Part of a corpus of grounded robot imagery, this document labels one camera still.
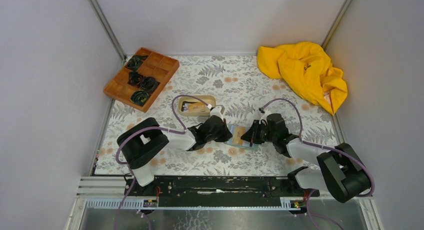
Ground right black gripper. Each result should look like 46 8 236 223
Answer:
240 120 276 145

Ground green card holder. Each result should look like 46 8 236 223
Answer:
225 125 259 150

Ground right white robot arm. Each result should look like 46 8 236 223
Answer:
240 112 374 203

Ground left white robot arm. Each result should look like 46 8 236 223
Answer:
117 105 233 195

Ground floral table mat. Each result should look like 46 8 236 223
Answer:
94 56 339 176

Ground beige oval tray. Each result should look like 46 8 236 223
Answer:
177 95 217 116

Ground yellow cloth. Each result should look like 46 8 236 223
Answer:
256 42 348 115

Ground orange compartment tray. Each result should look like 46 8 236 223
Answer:
103 48 180 112

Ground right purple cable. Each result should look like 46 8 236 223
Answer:
258 98 376 230

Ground purple cable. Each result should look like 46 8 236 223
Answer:
112 94 213 230
258 98 376 230

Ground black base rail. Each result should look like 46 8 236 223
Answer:
124 175 312 208

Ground black coiled strap middle right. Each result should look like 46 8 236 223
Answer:
140 76 161 92

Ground black coiled strap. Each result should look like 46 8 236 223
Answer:
127 72 144 88
130 90 149 107
125 55 149 72
140 76 161 92

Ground black coiled strap bottom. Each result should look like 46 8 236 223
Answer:
130 90 149 107

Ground black coiled strap middle left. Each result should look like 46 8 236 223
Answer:
127 72 144 88

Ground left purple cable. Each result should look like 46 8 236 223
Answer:
112 94 213 230

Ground black coiled strap top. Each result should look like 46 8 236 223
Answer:
125 55 149 72

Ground left aluminium frame post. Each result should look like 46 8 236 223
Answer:
88 0 127 62

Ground aluminium frame post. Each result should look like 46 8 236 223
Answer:
321 0 354 51
88 0 127 62

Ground right aluminium frame post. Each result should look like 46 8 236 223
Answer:
321 0 354 51

